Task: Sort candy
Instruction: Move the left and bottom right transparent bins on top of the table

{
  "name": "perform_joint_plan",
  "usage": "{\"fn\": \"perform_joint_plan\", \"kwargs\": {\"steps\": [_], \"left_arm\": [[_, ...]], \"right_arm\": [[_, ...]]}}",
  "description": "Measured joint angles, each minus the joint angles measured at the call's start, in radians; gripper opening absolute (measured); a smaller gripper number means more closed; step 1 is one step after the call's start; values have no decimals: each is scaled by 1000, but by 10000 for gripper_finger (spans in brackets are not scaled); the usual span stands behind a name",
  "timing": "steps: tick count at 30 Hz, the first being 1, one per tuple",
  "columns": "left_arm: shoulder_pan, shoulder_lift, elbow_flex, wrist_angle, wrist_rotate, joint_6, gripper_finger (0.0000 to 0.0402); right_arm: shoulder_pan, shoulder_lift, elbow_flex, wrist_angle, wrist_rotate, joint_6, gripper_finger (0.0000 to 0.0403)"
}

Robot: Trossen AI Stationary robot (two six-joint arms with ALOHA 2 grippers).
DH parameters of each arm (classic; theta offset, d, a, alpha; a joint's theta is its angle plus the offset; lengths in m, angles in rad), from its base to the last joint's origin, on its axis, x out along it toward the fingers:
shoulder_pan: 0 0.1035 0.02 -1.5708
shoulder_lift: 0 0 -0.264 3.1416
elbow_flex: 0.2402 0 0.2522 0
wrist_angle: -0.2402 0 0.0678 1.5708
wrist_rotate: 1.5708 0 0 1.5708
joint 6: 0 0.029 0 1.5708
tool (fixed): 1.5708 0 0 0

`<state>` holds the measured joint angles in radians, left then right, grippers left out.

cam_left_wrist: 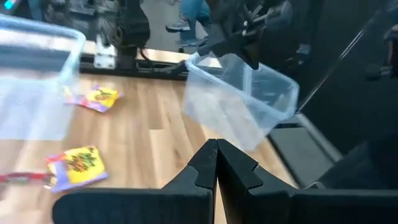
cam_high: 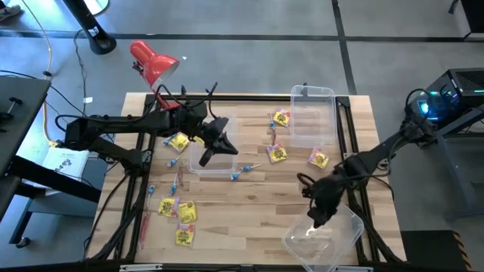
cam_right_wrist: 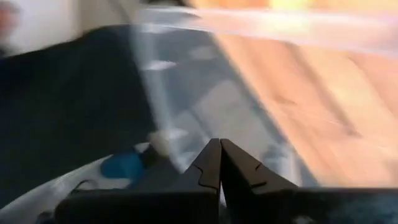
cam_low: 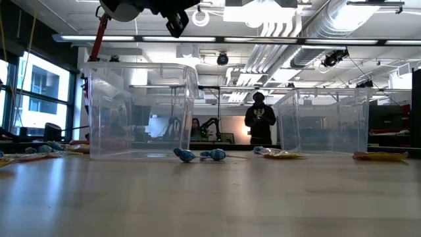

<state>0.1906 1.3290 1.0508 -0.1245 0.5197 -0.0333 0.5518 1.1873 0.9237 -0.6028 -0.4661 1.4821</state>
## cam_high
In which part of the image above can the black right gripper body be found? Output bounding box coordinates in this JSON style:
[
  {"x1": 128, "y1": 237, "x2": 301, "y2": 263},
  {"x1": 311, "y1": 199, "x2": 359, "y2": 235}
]
[{"x1": 309, "y1": 172, "x2": 347, "y2": 212}]

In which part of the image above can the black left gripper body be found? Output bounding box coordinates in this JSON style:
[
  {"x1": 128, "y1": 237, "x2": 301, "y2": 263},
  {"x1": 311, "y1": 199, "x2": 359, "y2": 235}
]
[{"x1": 202, "y1": 116, "x2": 231, "y2": 147}]

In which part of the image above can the clear plastic bin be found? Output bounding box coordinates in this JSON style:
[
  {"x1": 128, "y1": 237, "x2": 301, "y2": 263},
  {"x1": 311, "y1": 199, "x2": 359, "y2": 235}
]
[
  {"x1": 281, "y1": 203, "x2": 365, "y2": 272},
  {"x1": 290, "y1": 85, "x2": 339, "y2": 149},
  {"x1": 188, "y1": 113, "x2": 240, "y2": 177}
]

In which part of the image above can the red desk lamp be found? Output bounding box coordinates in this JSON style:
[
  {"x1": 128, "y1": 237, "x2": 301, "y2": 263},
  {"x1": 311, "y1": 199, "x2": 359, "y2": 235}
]
[{"x1": 129, "y1": 39, "x2": 182, "y2": 113}]

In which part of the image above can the black box with hazard stripes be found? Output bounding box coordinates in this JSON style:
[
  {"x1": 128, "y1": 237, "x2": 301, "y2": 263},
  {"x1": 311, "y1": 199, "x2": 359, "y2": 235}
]
[{"x1": 400, "y1": 230, "x2": 473, "y2": 272}]

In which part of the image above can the grey metal stand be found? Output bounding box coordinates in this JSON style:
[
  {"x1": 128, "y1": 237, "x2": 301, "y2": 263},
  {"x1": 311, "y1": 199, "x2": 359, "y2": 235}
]
[{"x1": 417, "y1": 107, "x2": 484, "y2": 222}]

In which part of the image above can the white printed booklet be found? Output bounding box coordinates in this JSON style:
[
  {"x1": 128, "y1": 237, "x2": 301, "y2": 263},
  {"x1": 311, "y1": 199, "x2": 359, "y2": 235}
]
[{"x1": 40, "y1": 146, "x2": 90, "y2": 182}]

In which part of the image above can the black floor stand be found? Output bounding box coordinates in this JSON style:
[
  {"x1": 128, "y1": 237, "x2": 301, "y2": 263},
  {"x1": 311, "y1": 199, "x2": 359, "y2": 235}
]
[{"x1": 62, "y1": 0, "x2": 117, "y2": 56}]

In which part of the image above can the black computer tower with lights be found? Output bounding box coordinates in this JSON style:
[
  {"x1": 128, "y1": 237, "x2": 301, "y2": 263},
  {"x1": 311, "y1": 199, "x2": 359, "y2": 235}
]
[{"x1": 404, "y1": 66, "x2": 484, "y2": 131}]

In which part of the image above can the dark grey desk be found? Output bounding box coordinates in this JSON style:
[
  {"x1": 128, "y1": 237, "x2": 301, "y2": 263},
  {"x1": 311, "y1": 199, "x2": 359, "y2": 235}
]
[{"x1": 0, "y1": 75, "x2": 103, "y2": 249}]

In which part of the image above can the black furniture piece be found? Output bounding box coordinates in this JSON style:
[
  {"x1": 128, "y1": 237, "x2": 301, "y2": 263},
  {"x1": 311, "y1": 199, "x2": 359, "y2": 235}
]
[{"x1": 448, "y1": 0, "x2": 484, "y2": 41}]

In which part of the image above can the person's shoe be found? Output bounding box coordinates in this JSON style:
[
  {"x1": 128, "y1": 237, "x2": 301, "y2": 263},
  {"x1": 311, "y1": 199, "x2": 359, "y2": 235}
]
[{"x1": 0, "y1": 4, "x2": 22, "y2": 23}]

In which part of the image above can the black floor cable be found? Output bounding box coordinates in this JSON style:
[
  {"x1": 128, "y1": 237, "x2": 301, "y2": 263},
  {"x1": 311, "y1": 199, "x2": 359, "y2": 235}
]
[{"x1": 72, "y1": 29, "x2": 90, "y2": 114}]

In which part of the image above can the yellow floor cable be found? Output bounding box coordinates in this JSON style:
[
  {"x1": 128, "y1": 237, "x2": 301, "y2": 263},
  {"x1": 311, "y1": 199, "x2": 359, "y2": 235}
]
[{"x1": 20, "y1": 0, "x2": 61, "y2": 148}]

